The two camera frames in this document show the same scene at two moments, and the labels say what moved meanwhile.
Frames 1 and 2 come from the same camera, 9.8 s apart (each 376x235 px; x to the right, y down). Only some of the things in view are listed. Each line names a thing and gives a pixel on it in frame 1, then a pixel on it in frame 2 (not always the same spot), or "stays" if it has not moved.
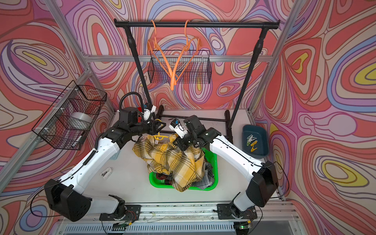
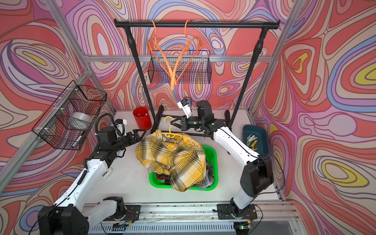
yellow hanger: [158, 137] → [170, 134]
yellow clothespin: [253, 149] stays
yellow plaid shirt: [163, 156] stays
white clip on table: [106, 173] stays
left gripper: [152, 125] → [136, 139]
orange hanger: [188, 43] stays
